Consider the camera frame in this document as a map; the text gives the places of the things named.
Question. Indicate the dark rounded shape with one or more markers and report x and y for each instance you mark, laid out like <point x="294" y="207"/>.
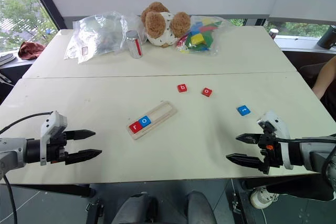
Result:
<point x="134" y="209"/>
<point x="200" y="208"/>

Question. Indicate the black chair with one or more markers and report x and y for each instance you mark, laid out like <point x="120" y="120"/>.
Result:
<point x="311" y="72"/>

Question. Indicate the wooden letter tray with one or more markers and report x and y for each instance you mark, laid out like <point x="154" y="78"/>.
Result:
<point x="161" y="115"/>

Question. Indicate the brown and white plush toy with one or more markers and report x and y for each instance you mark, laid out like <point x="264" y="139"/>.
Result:
<point x="157" y="24"/>

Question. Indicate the stack of flat white items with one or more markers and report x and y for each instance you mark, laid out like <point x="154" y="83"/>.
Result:
<point x="6" y="59"/>

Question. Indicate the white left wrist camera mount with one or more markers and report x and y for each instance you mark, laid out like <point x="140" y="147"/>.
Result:
<point x="51" y="125"/>

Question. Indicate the clear plastic bag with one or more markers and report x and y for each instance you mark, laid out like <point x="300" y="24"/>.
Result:
<point x="97" y="35"/>

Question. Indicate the reddish brown cloth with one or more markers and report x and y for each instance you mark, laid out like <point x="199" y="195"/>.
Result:
<point x="30" y="50"/>

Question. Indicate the person's bare forearm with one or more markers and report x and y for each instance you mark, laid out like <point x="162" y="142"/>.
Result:
<point x="325" y="79"/>

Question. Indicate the red letter tile o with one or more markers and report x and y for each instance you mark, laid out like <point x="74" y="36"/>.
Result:
<point x="207" y="92"/>

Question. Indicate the white shoe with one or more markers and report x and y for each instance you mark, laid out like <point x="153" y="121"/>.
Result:
<point x="262" y="197"/>

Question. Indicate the paper cup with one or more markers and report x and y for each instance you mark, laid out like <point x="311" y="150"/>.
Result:
<point x="273" y="33"/>

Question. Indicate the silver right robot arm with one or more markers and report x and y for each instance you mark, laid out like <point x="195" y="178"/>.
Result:
<point x="315" y="155"/>

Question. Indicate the black table frame bar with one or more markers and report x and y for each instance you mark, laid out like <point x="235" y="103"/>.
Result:
<point x="60" y="190"/>

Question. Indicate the red letter tile r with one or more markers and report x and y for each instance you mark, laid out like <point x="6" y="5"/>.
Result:
<point x="136" y="127"/>

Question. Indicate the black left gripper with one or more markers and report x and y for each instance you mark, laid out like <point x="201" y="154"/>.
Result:
<point x="56" y="150"/>

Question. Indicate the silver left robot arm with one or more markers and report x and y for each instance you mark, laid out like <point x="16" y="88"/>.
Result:
<point x="13" y="150"/>

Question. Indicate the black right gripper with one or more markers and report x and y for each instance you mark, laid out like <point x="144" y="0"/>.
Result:
<point x="267" y="145"/>

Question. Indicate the silver can with red label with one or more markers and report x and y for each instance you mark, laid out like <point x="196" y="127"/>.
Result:
<point x="134" y="45"/>

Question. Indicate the bag of coloured blocks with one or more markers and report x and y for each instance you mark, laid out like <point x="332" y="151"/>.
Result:
<point x="202" y="37"/>

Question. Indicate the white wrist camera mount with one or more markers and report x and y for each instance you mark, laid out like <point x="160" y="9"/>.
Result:
<point x="51" y="125"/>
<point x="280" y="128"/>

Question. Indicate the blue letter tile t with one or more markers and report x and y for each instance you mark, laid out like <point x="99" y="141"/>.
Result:
<point x="243" y="110"/>

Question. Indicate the red letter tile b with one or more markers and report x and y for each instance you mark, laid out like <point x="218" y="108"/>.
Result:
<point x="182" y="88"/>

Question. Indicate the dark green mug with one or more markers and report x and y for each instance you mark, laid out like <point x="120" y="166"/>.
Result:
<point x="328" y="37"/>

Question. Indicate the blue letter tile o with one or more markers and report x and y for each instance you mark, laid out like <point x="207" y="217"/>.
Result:
<point x="145" y="121"/>

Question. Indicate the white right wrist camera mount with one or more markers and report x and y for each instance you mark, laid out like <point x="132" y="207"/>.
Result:
<point x="280" y="128"/>

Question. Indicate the black window pillar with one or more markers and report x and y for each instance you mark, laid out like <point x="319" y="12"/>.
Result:
<point x="47" y="1"/>

